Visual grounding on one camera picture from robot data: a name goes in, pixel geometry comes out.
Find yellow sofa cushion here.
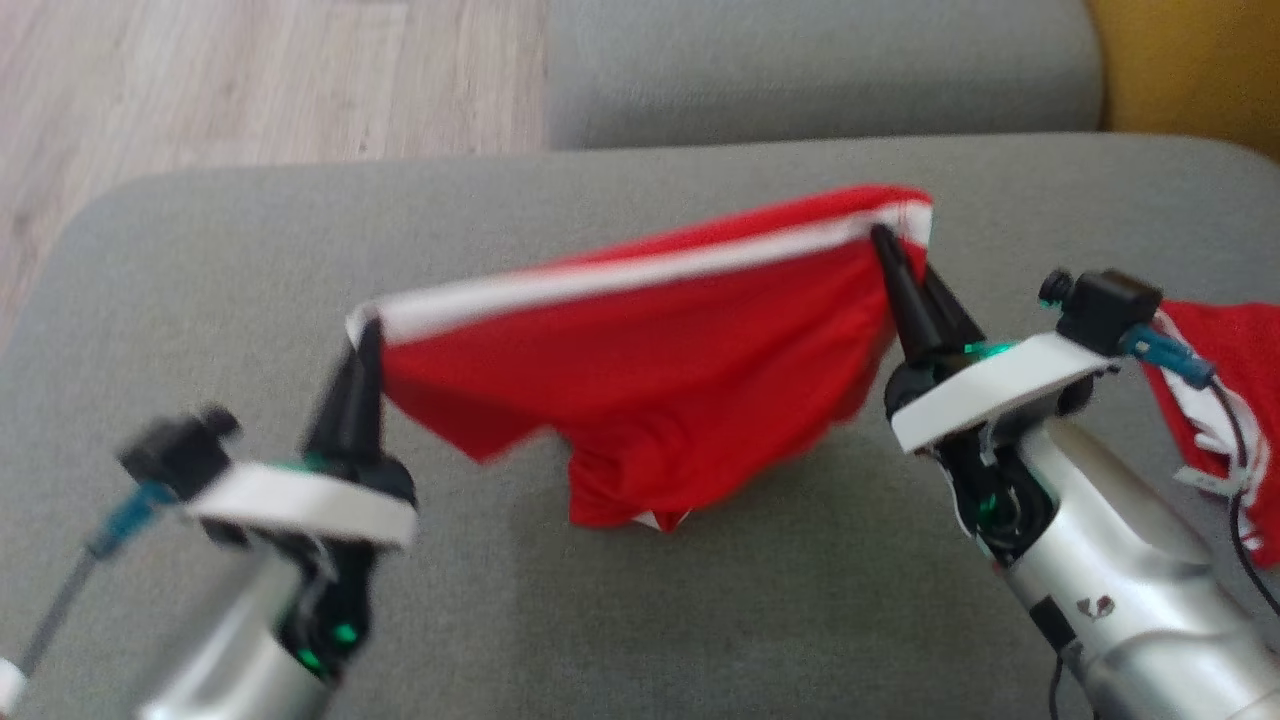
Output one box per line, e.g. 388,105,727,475
1087,0,1280,163

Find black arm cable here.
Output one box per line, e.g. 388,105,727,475
1198,378,1280,613
18,548,103,683

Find small grey sofa cushion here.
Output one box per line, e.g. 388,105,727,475
544,0,1105,152

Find red shorts with white trim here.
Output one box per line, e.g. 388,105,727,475
344,184,937,532

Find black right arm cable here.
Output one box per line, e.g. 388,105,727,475
1198,378,1280,613

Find red basketball jersey number 33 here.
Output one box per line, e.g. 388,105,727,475
1138,297,1280,572

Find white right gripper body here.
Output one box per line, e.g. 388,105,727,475
884,334,1122,567

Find blue camera connector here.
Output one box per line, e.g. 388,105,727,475
86,479,178,558
1119,324,1218,390

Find large grey sofa seat cushion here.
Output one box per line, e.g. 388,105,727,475
0,132,1280,720

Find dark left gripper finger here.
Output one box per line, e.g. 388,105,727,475
304,334,364,464
349,321,387,464

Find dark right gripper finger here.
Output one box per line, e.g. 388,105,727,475
869,224,947,364
923,266,987,350

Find blue right camera connector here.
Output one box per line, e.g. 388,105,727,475
1119,324,1218,390

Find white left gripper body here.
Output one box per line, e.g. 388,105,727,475
184,458,420,682

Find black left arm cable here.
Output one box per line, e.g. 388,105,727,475
18,548,103,683

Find blue left camera connector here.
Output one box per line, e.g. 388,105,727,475
86,479,178,558

